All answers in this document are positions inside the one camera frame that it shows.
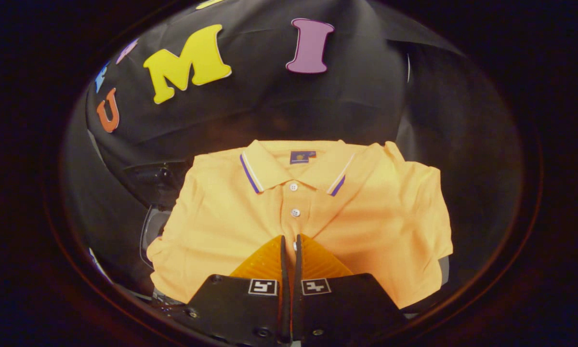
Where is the dark washing machine lid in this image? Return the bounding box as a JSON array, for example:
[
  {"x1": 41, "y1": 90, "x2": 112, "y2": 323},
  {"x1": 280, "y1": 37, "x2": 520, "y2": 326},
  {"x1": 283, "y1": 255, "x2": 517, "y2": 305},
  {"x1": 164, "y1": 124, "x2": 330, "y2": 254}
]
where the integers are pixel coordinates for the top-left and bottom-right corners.
[{"x1": 124, "y1": 160, "x2": 194, "y2": 211}]

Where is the black backdrop cloth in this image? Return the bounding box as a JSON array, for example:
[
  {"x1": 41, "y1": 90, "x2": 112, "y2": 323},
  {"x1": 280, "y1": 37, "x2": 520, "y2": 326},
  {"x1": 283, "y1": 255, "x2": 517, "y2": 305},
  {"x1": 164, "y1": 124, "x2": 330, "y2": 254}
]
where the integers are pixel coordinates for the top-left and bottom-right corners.
[{"x1": 63, "y1": 0, "x2": 523, "y2": 299}]

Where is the orange polo shirt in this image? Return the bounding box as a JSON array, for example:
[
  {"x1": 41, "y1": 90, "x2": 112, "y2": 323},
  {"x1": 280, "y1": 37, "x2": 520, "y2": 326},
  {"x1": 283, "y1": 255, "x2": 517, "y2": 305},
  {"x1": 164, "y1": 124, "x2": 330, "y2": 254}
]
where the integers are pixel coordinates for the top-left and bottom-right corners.
[{"x1": 147, "y1": 139, "x2": 454, "y2": 309}]

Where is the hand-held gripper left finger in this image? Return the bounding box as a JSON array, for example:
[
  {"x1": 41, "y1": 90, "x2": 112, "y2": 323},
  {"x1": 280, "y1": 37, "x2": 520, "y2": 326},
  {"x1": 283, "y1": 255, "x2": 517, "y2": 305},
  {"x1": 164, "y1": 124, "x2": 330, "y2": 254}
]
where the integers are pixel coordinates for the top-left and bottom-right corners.
[{"x1": 183, "y1": 235, "x2": 292, "y2": 346}]

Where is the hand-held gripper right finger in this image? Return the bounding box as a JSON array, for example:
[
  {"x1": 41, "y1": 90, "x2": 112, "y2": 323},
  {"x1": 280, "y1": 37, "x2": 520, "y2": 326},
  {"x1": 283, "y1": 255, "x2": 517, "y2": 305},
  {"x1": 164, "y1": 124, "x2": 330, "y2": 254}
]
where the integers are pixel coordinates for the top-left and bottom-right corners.
[{"x1": 291, "y1": 234, "x2": 408, "y2": 346}]

